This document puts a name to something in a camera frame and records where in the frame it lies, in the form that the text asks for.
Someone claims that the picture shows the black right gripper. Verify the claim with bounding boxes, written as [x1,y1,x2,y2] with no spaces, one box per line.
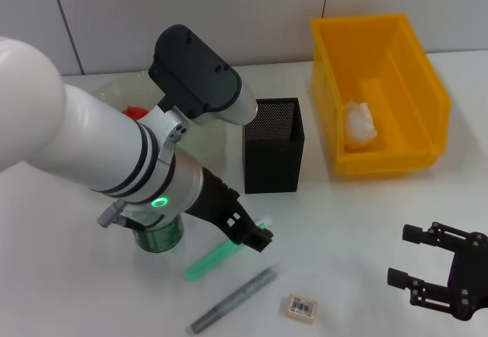
[387,221,488,322]

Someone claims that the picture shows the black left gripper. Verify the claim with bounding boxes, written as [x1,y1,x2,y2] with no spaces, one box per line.
[186,167,275,254]

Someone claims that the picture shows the clear green-label water bottle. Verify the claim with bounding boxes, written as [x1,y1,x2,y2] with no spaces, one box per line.
[131,214,185,255]

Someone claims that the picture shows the white paper ball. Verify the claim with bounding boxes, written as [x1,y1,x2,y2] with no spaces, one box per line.
[344,99,379,149]

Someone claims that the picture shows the orange fruit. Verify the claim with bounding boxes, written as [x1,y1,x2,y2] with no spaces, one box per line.
[121,104,150,121]

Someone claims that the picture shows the mint green pen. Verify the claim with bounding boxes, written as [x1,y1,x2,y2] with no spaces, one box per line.
[185,215,274,283]

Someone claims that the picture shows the silver grey marker pen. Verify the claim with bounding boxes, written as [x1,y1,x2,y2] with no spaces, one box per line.
[190,268,278,334]

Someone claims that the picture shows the black mesh pen holder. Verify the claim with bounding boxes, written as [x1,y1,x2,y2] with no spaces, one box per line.
[242,98,307,195]

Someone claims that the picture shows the beige eraser with barcode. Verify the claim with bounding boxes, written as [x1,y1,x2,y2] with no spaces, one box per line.
[284,294,318,325]

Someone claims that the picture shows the pale green glass fruit plate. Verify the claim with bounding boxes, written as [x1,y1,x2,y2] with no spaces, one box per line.
[89,70,230,178]

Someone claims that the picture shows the yellow plastic bin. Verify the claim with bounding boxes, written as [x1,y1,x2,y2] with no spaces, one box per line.
[309,12,453,177]

